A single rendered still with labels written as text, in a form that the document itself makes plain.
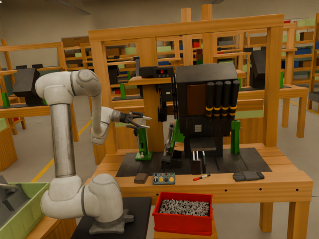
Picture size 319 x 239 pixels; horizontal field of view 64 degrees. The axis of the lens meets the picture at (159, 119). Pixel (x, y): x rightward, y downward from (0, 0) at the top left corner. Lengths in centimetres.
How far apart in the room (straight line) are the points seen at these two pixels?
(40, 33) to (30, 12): 96
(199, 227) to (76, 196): 65
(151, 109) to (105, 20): 1009
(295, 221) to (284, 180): 31
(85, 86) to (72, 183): 49
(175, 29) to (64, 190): 140
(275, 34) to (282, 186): 111
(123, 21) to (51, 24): 317
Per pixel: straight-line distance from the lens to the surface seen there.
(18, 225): 170
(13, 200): 195
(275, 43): 220
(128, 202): 162
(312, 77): 707
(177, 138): 183
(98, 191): 132
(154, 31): 209
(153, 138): 223
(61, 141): 138
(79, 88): 139
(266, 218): 274
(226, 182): 175
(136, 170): 194
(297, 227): 206
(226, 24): 211
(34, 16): 1306
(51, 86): 141
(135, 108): 226
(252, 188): 179
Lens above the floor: 178
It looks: 16 degrees down
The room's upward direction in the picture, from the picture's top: 5 degrees counter-clockwise
